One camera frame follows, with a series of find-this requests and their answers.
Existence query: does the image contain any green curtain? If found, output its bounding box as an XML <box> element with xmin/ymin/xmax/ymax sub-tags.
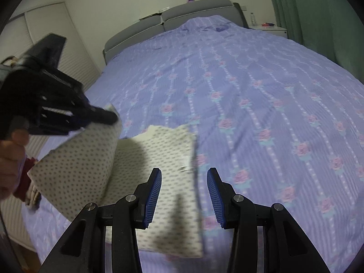
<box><xmin>263</xmin><ymin>0</ymin><xmax>364</xmax><ymax>83</ymax></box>

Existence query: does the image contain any white slatted wardrobe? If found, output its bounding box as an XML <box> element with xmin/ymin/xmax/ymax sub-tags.
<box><xmin>0</xmin><ymin>1</ymin><xmax>103</xmax><ymax>251</ymax></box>

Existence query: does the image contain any purple floral striped blanket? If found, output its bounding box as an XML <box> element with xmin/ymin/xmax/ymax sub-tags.
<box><xmin>21</xmin><ymin>15</ymin><xmax>364</xmax><ymax>273</ymax></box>

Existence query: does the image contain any person's left hand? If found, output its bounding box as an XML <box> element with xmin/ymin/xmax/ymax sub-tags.
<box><xmin>0</xmin><ymin>128</ymin><xmax>30</xmax><ymax>202</ymax></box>

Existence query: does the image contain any flat dark book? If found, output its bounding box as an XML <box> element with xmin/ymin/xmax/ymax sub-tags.
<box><xmin>139</xmin><ymin>11</ymin><xmax>164</xmax><ymax>21</ymax></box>

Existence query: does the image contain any grey padded bed headboard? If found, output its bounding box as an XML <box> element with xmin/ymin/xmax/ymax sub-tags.
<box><xmin>103</xmin><ymin>0</ymin><xmax>247</xmax><ymax>64</ymax></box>

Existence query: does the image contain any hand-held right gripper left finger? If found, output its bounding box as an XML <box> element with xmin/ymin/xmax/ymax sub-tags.
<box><xmin>38</xmin><ymin>168</ymin><xmax>162</xmax><ymax>273</ymax></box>

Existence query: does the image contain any white nightstand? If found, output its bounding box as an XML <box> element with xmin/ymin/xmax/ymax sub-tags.
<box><xmin>250</xmin><ymin>24</ymin><xmax>288</xmax><ymax>38</ymax></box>

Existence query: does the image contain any white polka dot long-sleeved shirt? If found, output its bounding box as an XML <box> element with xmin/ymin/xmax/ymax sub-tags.
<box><xmin>28</xmin><ymin>104</ymin><xmax>205</xmax><ymax>259</ymax></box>

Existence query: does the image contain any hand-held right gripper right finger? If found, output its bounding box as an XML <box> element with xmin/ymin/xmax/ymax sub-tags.
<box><xmin>207</xmin><ymin>167</ymin><xmax>332</xmax><ymax>273</ymax></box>

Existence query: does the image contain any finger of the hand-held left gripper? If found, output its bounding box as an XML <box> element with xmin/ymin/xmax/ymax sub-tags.
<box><xmin>82</xmin><ymin>104</ymin><xmax>118</xmax><ymax>127</ymax></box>
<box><xmin>24</xmin><ymin>33</ymin><xmax>68</xmax><ymax>71</ymax></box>

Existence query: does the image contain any folded dark red garment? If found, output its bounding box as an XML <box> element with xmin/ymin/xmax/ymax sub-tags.
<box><xmin>13</xmin><ymin>156</ymin><xmax>39</xmax><ymax>200</ymax></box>

